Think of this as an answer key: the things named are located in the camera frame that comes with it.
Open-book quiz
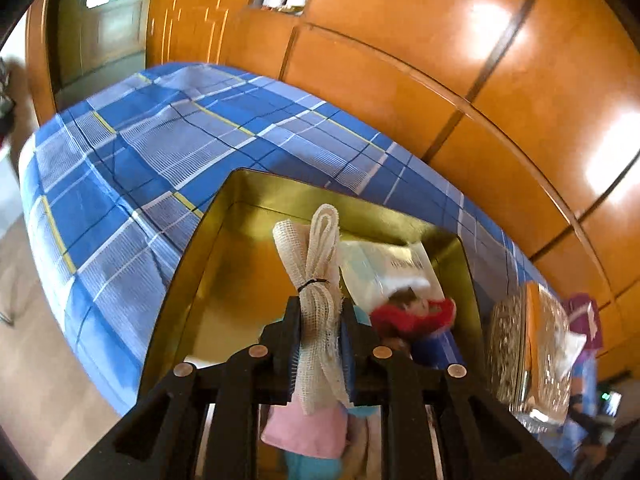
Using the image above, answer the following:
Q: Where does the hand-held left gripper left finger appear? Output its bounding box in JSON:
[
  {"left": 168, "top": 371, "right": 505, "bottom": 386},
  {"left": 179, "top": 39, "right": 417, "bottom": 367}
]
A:
[{"left": 65, "top": 297, "right": 303, "bottom": 480}]

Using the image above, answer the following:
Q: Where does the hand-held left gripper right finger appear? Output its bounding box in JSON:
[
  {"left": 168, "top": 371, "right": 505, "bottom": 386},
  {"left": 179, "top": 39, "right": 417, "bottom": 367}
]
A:
[{"left": 341, "top": 302, "right": 568, "bottom": 480}]

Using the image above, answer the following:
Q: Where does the blue teddy bear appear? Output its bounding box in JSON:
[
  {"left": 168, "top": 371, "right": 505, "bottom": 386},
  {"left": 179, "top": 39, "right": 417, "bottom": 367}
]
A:
[{"left": 261, "top": 305, "right": 382, "bottom": 480}]

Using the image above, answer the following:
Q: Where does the red plush toy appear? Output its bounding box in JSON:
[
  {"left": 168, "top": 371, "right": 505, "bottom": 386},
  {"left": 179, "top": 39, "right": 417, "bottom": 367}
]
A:
[{"left": 370, "top": 287, "right": 458, "bottom": 366}]

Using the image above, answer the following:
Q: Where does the white mesh bundle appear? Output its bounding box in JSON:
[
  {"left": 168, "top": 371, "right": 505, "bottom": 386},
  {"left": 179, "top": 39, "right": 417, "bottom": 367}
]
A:
[{"left": 272, "top": 203, "right": 351, "bottom": 416}]

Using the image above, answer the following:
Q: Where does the white plastic packet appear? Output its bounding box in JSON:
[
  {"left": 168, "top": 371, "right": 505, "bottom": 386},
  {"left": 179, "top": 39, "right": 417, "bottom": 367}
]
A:
[{"left": 339, "top": 240, "right": 446, "bottom": 313}]

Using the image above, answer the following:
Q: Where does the gold tin box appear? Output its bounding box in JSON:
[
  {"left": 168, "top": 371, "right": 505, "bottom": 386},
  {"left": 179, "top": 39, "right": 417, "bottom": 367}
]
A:
[{"left": 139, "top": 167, "right": 485, "bottom": 480}]

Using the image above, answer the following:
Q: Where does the ornate gold tissue box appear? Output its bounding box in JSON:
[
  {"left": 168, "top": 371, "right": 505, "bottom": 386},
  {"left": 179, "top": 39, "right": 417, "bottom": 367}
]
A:
[{"left": 486, "top": 281, "right": 587, "bottom": 433}]

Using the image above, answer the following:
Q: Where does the purple carton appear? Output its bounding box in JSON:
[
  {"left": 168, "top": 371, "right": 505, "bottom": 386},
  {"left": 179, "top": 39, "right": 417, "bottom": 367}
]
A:
[{"left": 561, "top": 292, "right": 604, "bottom": 352}]

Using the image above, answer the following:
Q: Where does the blue plaid sheet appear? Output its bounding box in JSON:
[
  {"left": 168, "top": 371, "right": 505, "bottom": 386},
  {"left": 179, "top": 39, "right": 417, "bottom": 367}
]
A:
[{"left": 17, "top": 62, "right": 601, "bottom": 471}]

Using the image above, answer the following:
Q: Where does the wooden wardrobe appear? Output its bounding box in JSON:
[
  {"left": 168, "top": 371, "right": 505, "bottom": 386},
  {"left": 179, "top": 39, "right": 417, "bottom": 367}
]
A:
[{"left": 147, "top": 0, "right": 640, "bottom": 386}]

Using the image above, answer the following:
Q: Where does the wooden door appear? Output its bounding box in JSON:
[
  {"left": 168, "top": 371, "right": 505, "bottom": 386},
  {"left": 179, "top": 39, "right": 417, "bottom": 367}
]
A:
[{"left": 25, "top": 0, "right": 157, "bottom": 126}]

